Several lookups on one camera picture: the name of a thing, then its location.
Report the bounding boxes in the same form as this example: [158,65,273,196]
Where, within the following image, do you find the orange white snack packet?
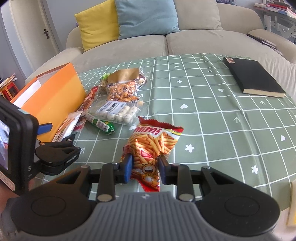
[52,110,83,142]

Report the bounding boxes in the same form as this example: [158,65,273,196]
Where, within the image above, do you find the Mimi fries snack bag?
[121,116,184,192]

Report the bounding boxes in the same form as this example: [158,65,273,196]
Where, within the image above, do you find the green sausage stick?
[85,114,115,135]

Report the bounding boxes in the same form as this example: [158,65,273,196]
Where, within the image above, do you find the red meat snack packet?
[73,86,99,132]

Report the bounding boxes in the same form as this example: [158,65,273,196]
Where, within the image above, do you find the white candy balls pack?
[88,100,140,126]

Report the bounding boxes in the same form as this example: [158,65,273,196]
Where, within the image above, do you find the spicy peanuts vacuum pack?
[106,68,147,102]

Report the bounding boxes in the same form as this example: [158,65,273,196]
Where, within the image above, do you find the orange cardboard box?
[11,63,86,142]

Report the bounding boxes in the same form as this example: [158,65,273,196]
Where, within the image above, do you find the red orange stools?
[1,82,19,101]

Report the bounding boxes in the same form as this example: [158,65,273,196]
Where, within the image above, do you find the green nuts packet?
[99,73,111,94]

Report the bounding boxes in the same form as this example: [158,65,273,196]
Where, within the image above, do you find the green checkered tablecloth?
[79,53,295,209]

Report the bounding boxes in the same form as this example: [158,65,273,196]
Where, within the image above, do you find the white door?
[9,0,59,71]

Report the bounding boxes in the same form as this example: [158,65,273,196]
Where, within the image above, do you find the yellow cushion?
[74,0,119,51]

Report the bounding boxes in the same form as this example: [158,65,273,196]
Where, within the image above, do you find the black notebook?
[223,57,285,98]

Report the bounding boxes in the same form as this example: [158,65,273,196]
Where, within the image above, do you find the light blue cushion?
[115,0,180,40]

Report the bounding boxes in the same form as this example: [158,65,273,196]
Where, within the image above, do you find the beige sofa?
[29,3,295,97]

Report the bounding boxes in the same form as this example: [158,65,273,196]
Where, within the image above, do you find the beige back cushion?
[174,0,223,31]

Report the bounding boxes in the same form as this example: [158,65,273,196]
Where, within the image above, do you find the cluttered white shelf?
[253,1,295,44]

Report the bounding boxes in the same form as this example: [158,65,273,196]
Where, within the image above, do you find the camera with screen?
[1,98,39,195]

